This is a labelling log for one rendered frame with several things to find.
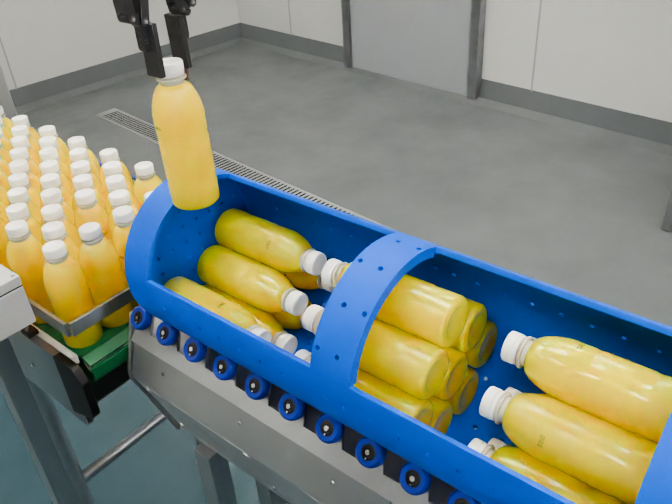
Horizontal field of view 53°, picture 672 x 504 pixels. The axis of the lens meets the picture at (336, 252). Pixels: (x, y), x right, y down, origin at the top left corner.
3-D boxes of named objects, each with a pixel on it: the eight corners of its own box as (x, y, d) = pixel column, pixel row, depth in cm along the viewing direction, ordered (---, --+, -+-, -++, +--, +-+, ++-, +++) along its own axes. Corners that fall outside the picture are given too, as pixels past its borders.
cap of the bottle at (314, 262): (321, 252, 110) (330, 255, 109) (313, 274, 110) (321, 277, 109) (308, 247, 107) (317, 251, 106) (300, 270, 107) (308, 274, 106)
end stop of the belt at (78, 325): (74, 337, 122) (70, 324, 121) (72, 335, 123) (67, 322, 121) (233, 238, 147) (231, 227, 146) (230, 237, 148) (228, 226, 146)
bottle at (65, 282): (95, 350, 126) (66, 264, 116) (58, 349, 127) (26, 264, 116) (109, 325, 132) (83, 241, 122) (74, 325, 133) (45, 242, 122)
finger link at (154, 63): (156, 23, 85) (151, 24, 85) (166, 77, 89) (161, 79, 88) (141, 20, 87) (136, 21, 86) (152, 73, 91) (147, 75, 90)
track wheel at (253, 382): (268, 378, 105) (275, 378, 107) (247, 366, 108) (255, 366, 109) (258, 405, 105) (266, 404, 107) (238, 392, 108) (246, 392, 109)
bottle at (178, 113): (203, 185, 106) (179, 61, 95) (230, 198, 101) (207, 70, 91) (163, 201, 102) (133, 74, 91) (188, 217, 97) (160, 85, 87)
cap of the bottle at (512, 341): (511, 370, 81) (497, 365, 82) (525, 357, 84) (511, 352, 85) (516, 343, 79) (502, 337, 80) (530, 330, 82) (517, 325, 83)
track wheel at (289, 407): (304, 398, 101) (311, 398, 103) (282, 386, 103) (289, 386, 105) (293, 426, 101) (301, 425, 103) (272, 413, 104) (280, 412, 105)
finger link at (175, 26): (163, 13, 89) (168, 12, 90) (174, 65, 93) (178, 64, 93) (178, 16, 87) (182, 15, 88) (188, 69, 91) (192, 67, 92)
